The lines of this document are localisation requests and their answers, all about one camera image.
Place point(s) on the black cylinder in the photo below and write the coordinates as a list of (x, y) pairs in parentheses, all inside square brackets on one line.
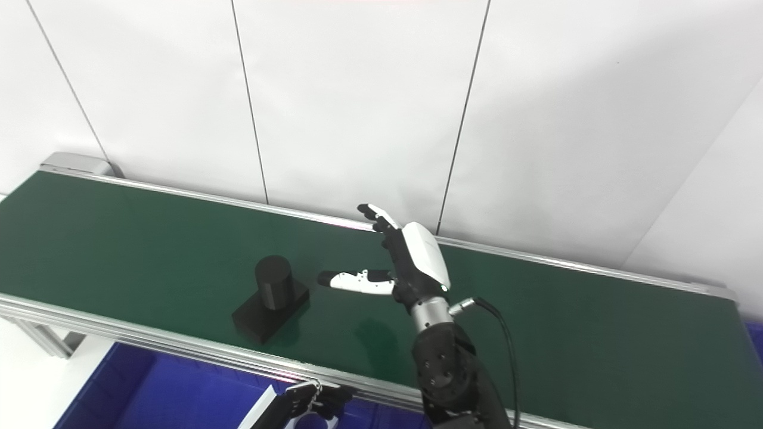
[(271, 298)]

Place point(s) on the blue plastic bin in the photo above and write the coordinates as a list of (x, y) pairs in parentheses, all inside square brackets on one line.
[(756, 336), (167, 393)]

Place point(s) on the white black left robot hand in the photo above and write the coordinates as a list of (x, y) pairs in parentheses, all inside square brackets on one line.
[(292, 399)]

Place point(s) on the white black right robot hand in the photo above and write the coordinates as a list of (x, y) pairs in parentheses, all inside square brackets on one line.
[(420, 256)]

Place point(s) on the white square plate with hole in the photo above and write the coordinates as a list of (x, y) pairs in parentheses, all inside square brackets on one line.
[(334, 422)]

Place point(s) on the aluminium conveyor leg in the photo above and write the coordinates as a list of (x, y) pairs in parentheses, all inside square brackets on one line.
[(50, 339)]

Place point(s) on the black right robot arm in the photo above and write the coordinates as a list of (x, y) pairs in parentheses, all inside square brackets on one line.
[(444, 369)]

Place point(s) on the green conveyor belt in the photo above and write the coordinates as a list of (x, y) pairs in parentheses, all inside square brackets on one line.
[(536, 322)]

